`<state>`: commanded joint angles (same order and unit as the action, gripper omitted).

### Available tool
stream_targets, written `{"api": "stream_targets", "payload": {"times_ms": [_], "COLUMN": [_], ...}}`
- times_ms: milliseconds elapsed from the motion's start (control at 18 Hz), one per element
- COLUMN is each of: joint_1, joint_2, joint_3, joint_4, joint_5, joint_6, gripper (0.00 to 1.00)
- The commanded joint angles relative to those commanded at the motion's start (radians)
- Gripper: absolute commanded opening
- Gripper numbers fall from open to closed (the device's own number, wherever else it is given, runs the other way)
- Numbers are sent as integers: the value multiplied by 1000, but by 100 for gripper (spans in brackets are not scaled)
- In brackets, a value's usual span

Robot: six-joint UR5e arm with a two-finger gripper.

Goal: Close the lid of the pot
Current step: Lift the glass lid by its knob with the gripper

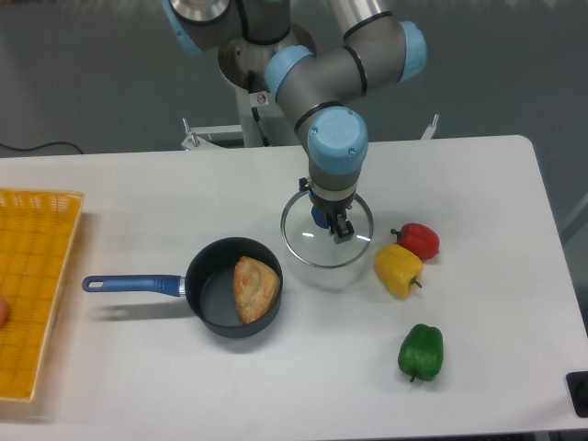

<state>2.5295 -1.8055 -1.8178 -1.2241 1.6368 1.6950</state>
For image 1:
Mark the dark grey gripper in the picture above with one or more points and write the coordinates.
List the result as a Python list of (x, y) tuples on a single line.
[(328, 208)]

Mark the glass pot lid blue knob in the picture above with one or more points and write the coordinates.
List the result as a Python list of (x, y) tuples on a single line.
[(314, 245)]

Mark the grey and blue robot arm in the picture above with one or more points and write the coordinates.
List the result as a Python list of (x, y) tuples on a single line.
[(313, 90)]

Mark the yellow bell pepper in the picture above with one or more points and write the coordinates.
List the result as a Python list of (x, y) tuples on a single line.
[(399, 269)]

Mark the red bell pepper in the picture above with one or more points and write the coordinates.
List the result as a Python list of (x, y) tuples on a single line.
[(418, 239)]

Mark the triangular baked pastry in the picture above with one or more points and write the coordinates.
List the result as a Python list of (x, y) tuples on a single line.
[(255, 287)]

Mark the green bell pepper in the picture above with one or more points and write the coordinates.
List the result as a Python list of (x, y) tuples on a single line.
[(421, 354)]

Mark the black device at table edge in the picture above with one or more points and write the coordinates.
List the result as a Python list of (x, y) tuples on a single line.
[(577, 385)]

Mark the yellow woven basket tray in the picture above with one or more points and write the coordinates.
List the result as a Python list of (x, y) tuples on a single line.
[(37, 234)]

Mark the orange round item in tray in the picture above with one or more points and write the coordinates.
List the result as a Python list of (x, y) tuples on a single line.
[(4, 310)]

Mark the white right table bracket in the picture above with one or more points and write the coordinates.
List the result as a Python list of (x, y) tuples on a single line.
[(430, 130)]

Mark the dark saucepan with blue handle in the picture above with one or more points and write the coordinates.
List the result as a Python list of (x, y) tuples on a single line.
[(207, 286)]

